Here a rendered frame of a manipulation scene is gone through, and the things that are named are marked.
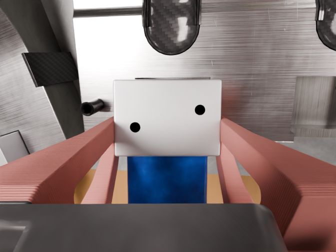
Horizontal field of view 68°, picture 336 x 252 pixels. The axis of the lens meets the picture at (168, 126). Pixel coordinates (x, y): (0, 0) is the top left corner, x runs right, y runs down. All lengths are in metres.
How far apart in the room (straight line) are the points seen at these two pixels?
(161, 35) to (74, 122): 0.14
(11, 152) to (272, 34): 0.23
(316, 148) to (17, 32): 0.31
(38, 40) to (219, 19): 0.17
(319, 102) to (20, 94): 0.25
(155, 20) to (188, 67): 0.04
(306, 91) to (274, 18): 0.07
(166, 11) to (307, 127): 0.13
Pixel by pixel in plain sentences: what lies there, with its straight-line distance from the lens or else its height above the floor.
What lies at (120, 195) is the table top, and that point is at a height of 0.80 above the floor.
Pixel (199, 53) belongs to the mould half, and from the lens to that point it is 0.17.
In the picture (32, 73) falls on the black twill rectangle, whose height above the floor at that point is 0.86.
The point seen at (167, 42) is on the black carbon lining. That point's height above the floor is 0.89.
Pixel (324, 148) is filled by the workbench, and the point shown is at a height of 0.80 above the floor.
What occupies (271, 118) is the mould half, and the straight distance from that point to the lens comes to 0.18.
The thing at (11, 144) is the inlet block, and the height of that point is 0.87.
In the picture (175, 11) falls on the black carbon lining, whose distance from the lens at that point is 0.18.
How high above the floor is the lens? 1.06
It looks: 73 degrees down
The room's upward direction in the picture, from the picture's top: 152 degrees counter-clockwise
